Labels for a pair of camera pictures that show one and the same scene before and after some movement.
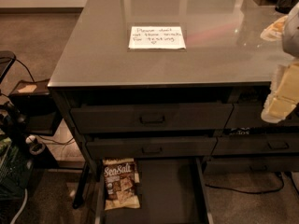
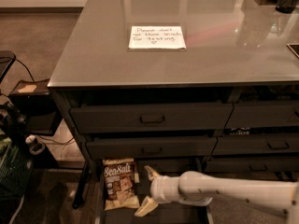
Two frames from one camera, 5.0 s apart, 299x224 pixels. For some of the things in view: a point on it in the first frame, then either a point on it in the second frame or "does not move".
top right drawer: x=249 y=115 does not move
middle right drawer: x=256 y=144 does not move
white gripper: x=291 y=35 -> x=160 y=189
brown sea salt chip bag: x=121 y=184 does not move
